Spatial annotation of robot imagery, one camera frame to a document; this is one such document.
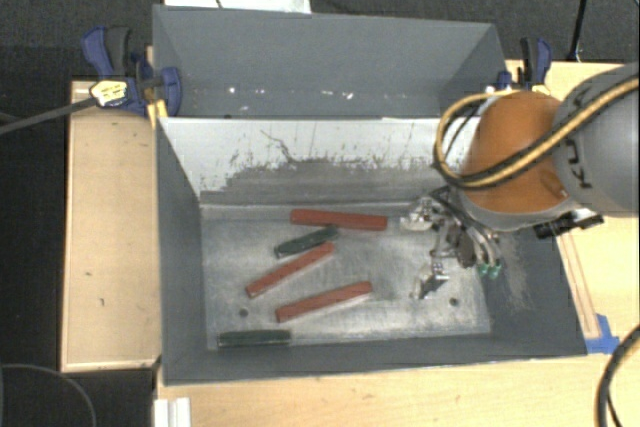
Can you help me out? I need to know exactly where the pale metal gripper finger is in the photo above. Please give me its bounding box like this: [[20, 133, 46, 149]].
[[426, 262, 449, 299], [410, 269, 433, 301]]

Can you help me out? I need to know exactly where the dark green flat block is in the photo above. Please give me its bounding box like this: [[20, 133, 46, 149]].
[[216, 328, 293, 349], [273, 224, 341, 260]]

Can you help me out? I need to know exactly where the pale wood flat board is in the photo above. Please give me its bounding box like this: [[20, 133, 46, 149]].
[[59, 79, 164, 374]]

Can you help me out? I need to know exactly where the grey metal bin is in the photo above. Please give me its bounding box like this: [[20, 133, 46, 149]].
[[150, 4, 589, 387]]

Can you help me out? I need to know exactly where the black cylinder on white bracket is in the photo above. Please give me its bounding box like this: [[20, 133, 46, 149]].
[[532, 208, 604, 239]]

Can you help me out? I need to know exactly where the red-brown flat block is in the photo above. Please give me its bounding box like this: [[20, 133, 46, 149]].
[[289, 208, 389, 233], [244, 241, 337, 300], [274, 280, 374, 324]]

